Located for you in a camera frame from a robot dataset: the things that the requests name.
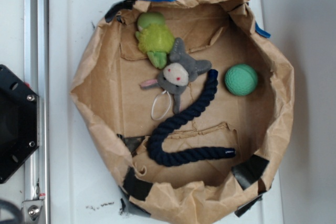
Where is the dark blue rope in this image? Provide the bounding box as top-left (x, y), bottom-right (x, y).
top-left (146, 69), bottom-right (237, 167)

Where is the brown paper bag bin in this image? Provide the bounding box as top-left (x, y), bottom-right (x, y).
top-left (70, 0), bottom-right (295, 223)

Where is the grey plush donkey toy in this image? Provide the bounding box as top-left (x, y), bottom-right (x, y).
top-left (140, 38), bottom-right (212, 114)

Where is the green plush bird toy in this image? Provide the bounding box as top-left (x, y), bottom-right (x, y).
top-left (135, 12), bottom-right (175, 69)

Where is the green rubber ball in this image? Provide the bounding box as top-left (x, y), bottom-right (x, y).
top-left (224, 64), bottom-right (258, 96)

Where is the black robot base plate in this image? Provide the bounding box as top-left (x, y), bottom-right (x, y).
top-left (1, 65), bottom-right (39, 184)

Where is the aluminium extrusion rail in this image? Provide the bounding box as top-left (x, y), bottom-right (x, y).
top-left (24, 0), bottom-right (51, 223)

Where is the metal corner bracket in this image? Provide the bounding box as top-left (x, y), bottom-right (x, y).
top-left (22, 199), bottom-right (44, 224)

